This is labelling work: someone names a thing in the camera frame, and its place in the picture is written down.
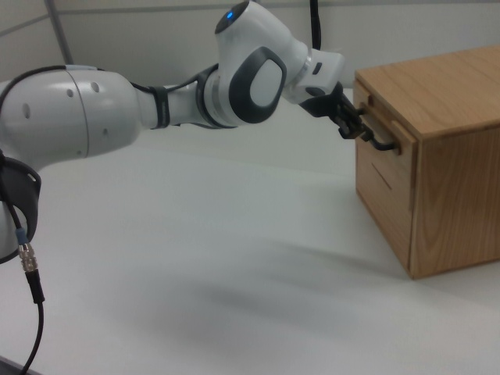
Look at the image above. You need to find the light wooden drawer cabinet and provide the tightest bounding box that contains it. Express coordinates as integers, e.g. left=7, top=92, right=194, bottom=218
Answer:
left=353, top=43, right=500, bottom=280

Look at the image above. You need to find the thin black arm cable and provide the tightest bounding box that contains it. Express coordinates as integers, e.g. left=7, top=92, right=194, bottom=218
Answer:
left=0, top=65, right=220, bottom=102

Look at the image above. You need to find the grey metal partition post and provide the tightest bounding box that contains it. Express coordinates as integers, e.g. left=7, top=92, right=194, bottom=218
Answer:
left=44, top=0, right=76, bottom=66

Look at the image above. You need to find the black cable with metal connector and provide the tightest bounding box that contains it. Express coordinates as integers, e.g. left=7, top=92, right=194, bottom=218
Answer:
left=0, top=148, right=47, bottom=375

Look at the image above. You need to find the thick black gripper cable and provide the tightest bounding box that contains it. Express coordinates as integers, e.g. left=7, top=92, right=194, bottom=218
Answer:
left=309, top=0, right=324, bottom=51

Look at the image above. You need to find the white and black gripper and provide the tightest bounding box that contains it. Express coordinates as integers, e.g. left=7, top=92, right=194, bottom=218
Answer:
left=289, top=49, right=371, bottom=142

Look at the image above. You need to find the wooden drawer with slot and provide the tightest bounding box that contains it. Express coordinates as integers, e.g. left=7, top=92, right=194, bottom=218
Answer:
left=355, top=134, right=416, bottom=215

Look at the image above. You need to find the wooden drawer with black handle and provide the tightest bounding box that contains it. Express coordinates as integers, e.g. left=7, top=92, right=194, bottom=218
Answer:
left=353, top=77, right=418, bottom=158

